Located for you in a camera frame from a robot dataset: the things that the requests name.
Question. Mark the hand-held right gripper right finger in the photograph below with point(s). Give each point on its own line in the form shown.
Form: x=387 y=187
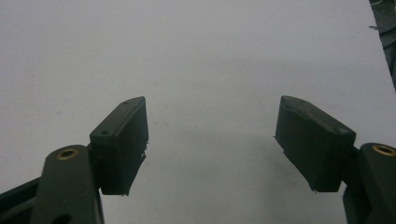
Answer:
x=314 y=146

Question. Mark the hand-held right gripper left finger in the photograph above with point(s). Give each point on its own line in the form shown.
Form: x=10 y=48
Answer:
x=120 y=146

